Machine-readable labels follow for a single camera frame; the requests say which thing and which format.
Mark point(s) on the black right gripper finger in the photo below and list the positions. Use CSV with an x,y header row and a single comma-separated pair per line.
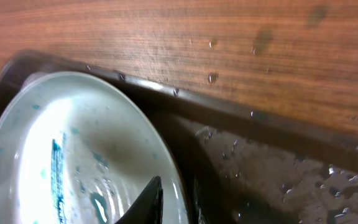
x,y
148,207

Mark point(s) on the white plate long blue streak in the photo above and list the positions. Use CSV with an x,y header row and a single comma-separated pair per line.
x,y
75,149

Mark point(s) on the dark brown serving tray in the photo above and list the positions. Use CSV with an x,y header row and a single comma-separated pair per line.
x,y
237,165

